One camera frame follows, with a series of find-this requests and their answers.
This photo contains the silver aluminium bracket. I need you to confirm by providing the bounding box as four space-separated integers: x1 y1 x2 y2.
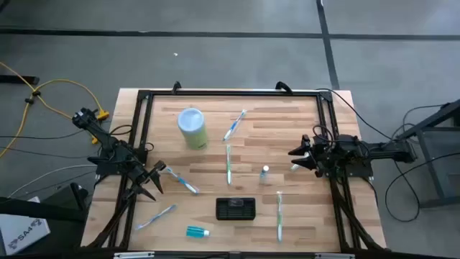
114 251 155 259
315 253 356 259

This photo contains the yellow extension cable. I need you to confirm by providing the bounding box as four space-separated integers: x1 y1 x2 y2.
0 60 111 159

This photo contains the black bar on floor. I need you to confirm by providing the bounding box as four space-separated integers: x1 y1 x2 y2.
0 74 40 86

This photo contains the black metal desk frame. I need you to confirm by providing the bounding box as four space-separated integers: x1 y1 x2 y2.
397 99 460 209

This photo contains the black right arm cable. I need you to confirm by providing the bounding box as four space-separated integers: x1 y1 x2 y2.
315 87 393 141

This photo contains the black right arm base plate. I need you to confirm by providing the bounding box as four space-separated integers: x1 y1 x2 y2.
323 149 374 179

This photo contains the white printed cardboard box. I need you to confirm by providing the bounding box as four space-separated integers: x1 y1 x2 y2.
0 196 51 256

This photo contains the thin black floor cable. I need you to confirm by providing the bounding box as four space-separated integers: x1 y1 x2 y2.
0 145 100 160
0 129 86 140

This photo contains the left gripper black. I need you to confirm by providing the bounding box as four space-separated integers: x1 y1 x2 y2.
125 160 168 202

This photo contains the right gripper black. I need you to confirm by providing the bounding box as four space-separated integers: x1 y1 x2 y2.
287 133 339 179

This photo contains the black wire caddy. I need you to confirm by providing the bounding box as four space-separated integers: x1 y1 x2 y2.
215 196 257 222

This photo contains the black desk cable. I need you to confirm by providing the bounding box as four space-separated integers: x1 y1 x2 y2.
401 103 447 145

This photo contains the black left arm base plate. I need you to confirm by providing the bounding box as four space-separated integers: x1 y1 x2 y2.
88 154 148 177

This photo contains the grey floor cable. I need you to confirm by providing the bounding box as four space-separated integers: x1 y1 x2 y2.
6 164 98 199

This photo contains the black stand beside table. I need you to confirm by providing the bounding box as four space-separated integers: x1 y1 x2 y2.
0 182 90 222

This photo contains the blue toothbrush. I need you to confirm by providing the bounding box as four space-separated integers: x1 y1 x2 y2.
134 204 178 231
222 109 248 142
163 165 200 196

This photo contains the black floor cable loop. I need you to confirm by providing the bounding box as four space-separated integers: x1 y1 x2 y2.
384 153 460 223

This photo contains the green disinfectant wipes canister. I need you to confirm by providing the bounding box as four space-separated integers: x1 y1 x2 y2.
177 107 210 151

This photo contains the black aluminium table frame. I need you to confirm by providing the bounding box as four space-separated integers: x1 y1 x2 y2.
80 88 387 259

